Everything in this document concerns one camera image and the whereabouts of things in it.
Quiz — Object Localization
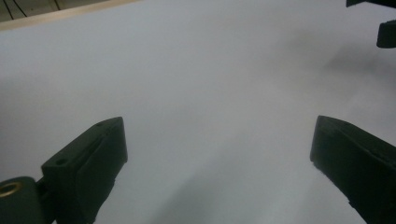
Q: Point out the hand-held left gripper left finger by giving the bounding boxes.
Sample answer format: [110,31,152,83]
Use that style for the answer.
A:
[41,116,129,224]

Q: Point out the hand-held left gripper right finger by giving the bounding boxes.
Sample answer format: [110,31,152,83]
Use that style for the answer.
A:
[309,115,396,224]

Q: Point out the light wooden table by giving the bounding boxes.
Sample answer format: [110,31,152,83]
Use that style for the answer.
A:
[0,0,143,32]

